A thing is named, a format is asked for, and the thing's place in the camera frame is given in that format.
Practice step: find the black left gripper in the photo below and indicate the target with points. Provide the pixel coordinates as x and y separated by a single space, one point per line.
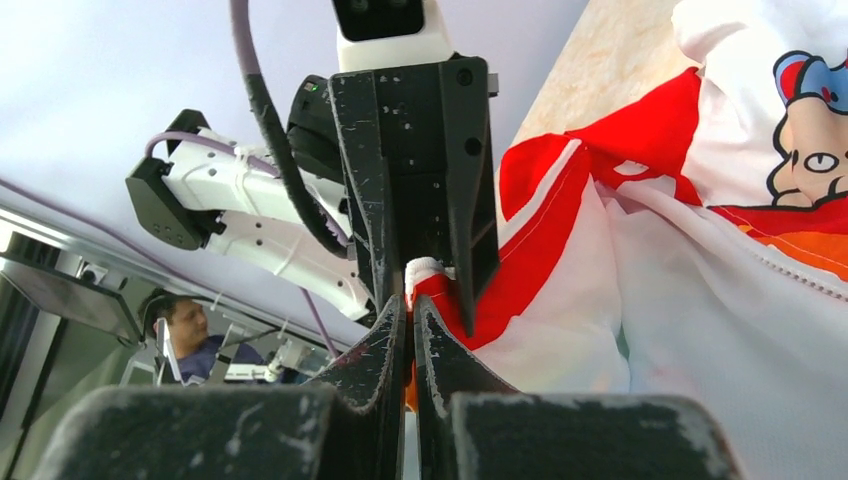
415 141

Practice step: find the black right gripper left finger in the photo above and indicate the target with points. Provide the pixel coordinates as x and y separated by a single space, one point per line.
345 423

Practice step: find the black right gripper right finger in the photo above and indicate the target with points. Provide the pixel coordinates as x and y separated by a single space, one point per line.
474 425

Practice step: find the white colourful cartoon jacket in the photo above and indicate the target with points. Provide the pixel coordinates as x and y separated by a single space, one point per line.
673 220

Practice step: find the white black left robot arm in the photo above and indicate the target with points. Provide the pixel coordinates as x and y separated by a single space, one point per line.
284 208

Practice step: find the person in blue shirt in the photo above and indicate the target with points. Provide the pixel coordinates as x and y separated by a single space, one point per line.
194 347

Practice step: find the dark monitor screen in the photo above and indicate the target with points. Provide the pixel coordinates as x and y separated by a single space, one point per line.
72 298

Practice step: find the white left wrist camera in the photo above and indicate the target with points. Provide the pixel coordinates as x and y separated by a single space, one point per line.
377 34

